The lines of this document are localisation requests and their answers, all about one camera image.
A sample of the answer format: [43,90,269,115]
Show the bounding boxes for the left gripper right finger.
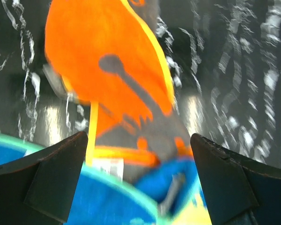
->
[190,134,281,225]

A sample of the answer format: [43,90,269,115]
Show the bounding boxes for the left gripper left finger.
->
[0,132,88,224]

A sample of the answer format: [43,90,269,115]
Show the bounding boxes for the yellow blue crocodile towel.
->
[0,135,211,225]

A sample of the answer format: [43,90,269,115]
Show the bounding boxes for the orange grey towel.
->
[44,0,192,167]

